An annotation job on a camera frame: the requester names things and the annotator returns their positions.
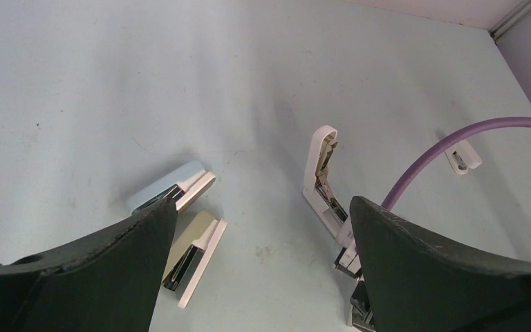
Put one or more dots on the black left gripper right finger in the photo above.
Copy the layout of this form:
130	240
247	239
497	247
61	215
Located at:
414	279

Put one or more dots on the aluminium table edge rail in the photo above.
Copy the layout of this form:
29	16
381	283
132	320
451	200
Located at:
512	19

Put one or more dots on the white small stapler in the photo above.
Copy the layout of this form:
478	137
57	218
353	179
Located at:
462	157

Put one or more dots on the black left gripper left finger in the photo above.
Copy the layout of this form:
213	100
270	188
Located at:
108	280

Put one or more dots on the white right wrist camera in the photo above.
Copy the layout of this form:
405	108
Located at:
360	315

